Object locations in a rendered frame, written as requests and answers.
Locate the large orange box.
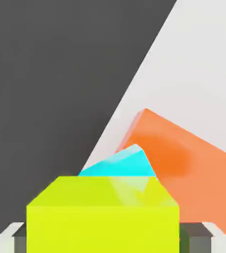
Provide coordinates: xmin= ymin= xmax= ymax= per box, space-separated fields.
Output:
xmin=114 ymin=108 xmax=226 ymax=240

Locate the small cyan cube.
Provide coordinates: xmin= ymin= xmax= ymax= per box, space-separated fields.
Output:
xmin=78 ymin=143 xmax=157 ymax=177

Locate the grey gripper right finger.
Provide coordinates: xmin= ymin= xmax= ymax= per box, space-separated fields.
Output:
xmin=179 ymin=221 xmax=226 ymax=253

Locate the small yellow cube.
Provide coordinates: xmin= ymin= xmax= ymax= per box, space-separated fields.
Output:
xmin=26 ymin=175 xmax=180 ymax=253

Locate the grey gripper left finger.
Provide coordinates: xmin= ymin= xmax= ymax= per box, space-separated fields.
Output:
xmin=0 ymin=221 xmax=28 ymax=253

